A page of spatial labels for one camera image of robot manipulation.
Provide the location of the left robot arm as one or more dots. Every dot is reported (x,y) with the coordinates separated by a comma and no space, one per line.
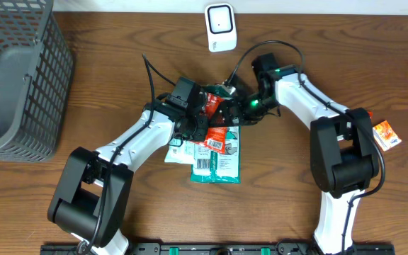
(92,194)

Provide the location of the red Hacks candy bag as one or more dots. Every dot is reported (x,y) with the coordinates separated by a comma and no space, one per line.
(215,137)

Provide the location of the white green small packet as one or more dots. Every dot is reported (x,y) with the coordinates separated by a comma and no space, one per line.
(180,152)

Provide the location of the orange box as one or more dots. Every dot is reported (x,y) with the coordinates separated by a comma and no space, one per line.
(385,136)

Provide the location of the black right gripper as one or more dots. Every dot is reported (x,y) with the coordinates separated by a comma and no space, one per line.
(235,103)

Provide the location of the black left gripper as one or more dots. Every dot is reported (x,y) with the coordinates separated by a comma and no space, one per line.
(203,123)

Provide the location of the grey plastic mesh basket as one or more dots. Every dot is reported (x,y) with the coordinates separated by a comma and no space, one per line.
(36,72)

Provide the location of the white barcode scanner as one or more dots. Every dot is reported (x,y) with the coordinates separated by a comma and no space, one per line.
(221,27)

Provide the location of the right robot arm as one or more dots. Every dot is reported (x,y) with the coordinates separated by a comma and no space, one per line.
(343,154)

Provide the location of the green 3M glove package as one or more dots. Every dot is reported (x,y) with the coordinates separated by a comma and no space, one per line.
(214,167)

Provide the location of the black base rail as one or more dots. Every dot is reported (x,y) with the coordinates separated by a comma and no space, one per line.
(282,248)

